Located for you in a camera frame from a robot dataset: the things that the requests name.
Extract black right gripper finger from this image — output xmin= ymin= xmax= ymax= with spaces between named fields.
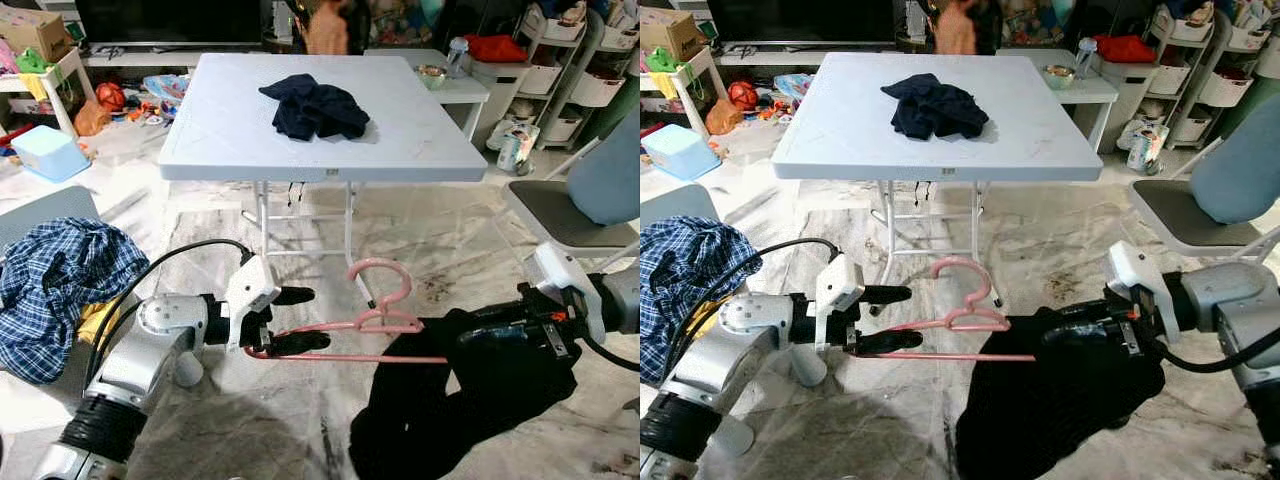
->
xmin=468 ymin=303 xmax=546 ymax=323
xmin=1050 ymin=303 xmax=1121 ymax=323
xmin=1040 ymin=322 xmax=1109 ymax=347
xmin=458 ymin=322 xmax=531 ymax=347

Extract pink plastic hanger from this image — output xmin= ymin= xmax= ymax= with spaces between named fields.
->
xmin=245 ymin=258 xmax=451 ymax=364
xmin=845 ymin=256 xmax=1038 ymax=363

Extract black garment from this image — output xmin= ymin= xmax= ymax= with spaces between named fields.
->
xmin=348 ymin=308 xmax=581 ymax=480
xmin=955 ymin=306 xmax=1168 ymax=480

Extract blue plaid shirt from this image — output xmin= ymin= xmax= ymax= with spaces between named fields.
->
xmin=640 ymin=217 xmax=756 ymax=386
xmin=0 ymin=217 xmax=151 ymax=386

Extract grey folding chair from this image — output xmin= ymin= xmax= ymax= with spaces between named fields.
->
xmin=1127 ymin=135 xmax=1280 ymax=266
xmin=500 ymin=135 xmax=641 ymax=276

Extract yellow cloth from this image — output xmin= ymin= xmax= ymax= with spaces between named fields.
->
xmin=78 ymin=300 xmax=126 ymax=346
xmin=700 ymin=300 xmax=736 ymax=341

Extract light blue cushion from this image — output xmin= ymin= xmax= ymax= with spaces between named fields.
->
xmin=1190 ymin=95 xmax=1280 ymax=226
xmin=567 ymin=110 xmax=641 ymax=226

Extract printed wipes pack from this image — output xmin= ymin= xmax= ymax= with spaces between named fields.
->
xmin=497 ymin=125 xmax=541 ymax=176
xmin=1127 ymin=125 xmax=1171 ymax=176

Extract white folding table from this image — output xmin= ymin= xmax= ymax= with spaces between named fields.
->
xmin=158 ymin=52 xmax=491 ymax=301
xmin=770 ymin=52 xmax=1106 ymax=301

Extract navy blue garment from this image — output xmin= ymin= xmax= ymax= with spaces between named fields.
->
xmin=258 ymin=73 xmax=372 ymax=142
xmin=880 ymin=73 xmax=991 ymax=141

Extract light blue plastic box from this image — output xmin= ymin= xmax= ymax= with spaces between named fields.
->
xmin=10 ymin=125 xmax=93 ymax=184
xmin=642 ymin=123 xmax=721 ymax=182

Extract white low table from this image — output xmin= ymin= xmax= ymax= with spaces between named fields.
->
xmin=995 ymin=48 xmax=1121 ymax=151
xmin=365 ymin=48 xmax=491 ymax=141

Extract white shelving with bins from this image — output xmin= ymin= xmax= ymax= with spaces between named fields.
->
xmin=1110 ymin=0 xmax=1280 ymax=151
xmin=470 ymin=0 xmax=641 ymax=151

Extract orange plastic bag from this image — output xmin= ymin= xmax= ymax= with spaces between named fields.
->
xmin=705 ymin=98 xmax=746 ymax=136
xmin=73 ymin=100 xmax=113 ymax=138

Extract white television console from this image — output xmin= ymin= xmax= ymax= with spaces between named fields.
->
xmin=80 ymin=42 xmax=266 ymax=71
xmin=715 ymin=42 xmax=896 ymax=69

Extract red cushion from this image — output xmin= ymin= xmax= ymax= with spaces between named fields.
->
xmin=462 ymin=33 xmax=529 ymax=64
xmin=1093 ymin=33 xmax=1159 ymax=64

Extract shirtless child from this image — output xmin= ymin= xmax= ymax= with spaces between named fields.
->
xmin=935 ymin=0 xmax=979 ymax=56
xmin=305 ymin=0 xmax=351 ymax=56

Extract black television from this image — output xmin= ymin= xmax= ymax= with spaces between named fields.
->
xmin=75 ymin=0 xmax=266 ymax=46
xmin=705 ymin=0 xmax=896 ymax=46

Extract white toy shelf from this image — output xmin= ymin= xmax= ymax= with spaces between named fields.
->
xmin=0 ymin=45 xmax=96 ymax=141
xmin=640 ymin=45 xmax=729 ymax=136

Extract cardboard box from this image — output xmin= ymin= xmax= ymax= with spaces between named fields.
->
xmin=640 ymin=8 xmax=706 ymax=63
xmin=0 ymin=8 xmax=76 ymax=63

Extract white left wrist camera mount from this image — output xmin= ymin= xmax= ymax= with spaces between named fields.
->
xmin=222 ymin=254 xmax=283 ymax=351
xmin=812 ymin=253 xmax=867 ymax=351

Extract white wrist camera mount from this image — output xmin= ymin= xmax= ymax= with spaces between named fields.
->
xmin=528 ymin=243 xmax=608 ymax=344
xmin=1105 ymin=240 xmax=1176 ymax=346
xmin=222 ymin=254 xmax=283 ymax=351
xmin=812 ymin=253 xmax=867 ymax=351

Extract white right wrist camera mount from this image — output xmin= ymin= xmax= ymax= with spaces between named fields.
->
xmin=1105 ymin=240 xmax=1176 ymax=346
xmin=528 ymin=243 xmax=608 ymax=344

